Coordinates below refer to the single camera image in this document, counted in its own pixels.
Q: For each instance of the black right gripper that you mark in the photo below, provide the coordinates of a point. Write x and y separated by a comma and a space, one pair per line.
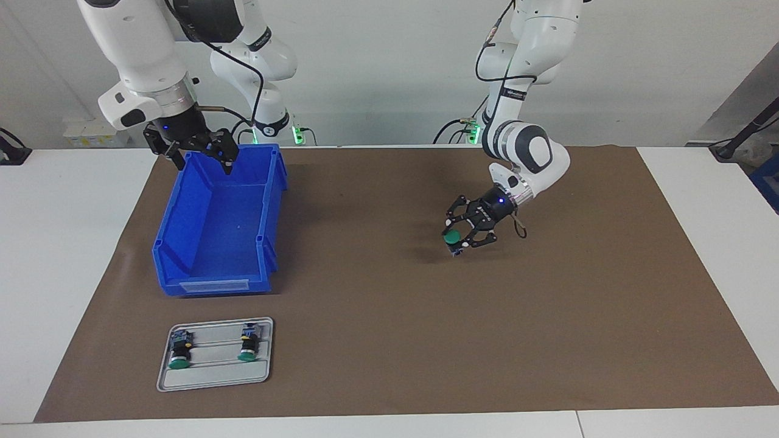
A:
182, 128

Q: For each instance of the brown table mat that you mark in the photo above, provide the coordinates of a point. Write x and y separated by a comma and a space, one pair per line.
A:
456, 340

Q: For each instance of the grey metal tray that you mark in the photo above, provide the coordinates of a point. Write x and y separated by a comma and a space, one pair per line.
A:
213, 377

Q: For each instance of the black stand pole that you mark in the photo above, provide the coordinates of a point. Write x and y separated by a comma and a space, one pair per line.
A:
745, 134

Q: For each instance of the black clamp base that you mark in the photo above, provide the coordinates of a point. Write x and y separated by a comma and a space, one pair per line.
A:
12, 155

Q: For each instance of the green push button switch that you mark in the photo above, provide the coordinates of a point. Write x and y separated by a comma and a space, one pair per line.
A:
452, 238
179, 356
248, 348

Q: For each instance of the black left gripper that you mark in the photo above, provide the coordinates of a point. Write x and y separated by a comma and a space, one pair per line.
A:
498, 210

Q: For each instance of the blue crate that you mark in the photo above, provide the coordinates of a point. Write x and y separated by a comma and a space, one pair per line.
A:
768, 182

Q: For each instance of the blue plastic storage bin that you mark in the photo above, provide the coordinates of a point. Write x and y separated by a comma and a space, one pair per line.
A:
225, 231

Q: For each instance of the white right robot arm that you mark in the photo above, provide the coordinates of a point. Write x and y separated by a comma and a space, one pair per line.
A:
134, 48

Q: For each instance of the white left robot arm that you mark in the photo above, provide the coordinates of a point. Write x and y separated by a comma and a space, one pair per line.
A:
535, 152

